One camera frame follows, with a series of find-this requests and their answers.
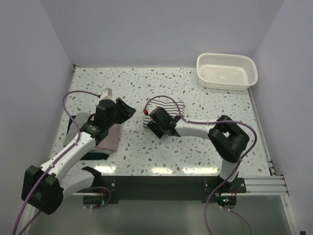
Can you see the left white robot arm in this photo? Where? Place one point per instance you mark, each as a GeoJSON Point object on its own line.
{"type": "Point", "coordinates": [42, 186]}

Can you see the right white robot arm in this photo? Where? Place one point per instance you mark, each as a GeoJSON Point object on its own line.
{"type": "Point", "coordinates": [226, 136]}

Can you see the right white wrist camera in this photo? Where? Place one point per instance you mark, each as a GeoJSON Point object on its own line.
{"type": "Point", "coordinates": [149, 109]}

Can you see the white plastic basket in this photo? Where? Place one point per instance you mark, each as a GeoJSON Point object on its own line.
{"type": "Point", "coordinates": [226, 71]}

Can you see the pink folded tank top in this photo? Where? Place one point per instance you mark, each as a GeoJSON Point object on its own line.
{"type": "Point", "coordinates": [111, 141]}

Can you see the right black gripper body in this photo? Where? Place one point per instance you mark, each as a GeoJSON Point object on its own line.
{"type": "Point", "coordinates": [161, 128]}

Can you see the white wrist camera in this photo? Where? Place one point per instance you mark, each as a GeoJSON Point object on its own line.
{"type": "Point", "coordinates": [149, 109]}
{"type": "Point", "coordinates": [106, 94]}

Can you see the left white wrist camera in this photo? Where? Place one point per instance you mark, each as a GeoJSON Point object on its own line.
{"type": "Point", "coordinates": [106, 94]}

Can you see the black white striped tank top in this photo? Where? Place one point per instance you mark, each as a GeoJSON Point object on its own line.
{"type": "Point", "coordinates": [169, 106]}

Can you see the navy folded tank top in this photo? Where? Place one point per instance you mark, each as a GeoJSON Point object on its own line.
{"type": "Point", "coordinates": [90, 156]}

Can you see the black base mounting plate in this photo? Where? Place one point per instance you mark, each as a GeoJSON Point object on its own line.
{"type": "Point", "coordinates": [161, 188]}

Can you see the grey folded tank top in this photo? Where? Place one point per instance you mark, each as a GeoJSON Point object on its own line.
{"type": "Point", "coordinates": [81, 119]}

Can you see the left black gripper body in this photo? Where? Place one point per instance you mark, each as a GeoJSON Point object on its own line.
{"type": "Point", "coordinates": [110, 122]}

